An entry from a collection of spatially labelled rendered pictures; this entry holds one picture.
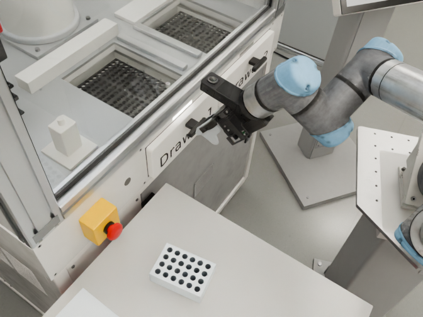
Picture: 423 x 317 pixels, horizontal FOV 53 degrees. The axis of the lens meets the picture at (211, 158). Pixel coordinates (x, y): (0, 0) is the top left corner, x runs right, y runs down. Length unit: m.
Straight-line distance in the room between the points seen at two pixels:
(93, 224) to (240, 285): 0.35
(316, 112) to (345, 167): 1.43
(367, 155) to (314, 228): 0.79
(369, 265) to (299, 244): 0.61
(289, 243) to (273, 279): 0.94
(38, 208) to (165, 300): 0.35
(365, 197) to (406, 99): 0.49
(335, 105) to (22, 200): 0.58
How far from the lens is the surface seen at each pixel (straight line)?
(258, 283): 1.00
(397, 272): 1.44
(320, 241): 1.99
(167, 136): 1.01
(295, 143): 2.25
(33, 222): 0.81
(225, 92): 0.92
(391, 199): 1.23
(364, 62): 0.84
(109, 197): 0.97
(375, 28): 1.76
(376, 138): 1.36
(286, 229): 1.98
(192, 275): 0.96
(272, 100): 0.82
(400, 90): 0.78
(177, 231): 1.05
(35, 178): 0.76
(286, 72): 0.78
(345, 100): 0.83
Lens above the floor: 1.67
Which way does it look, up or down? 51 degrees down
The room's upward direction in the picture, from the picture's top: 5 degrees clockwise
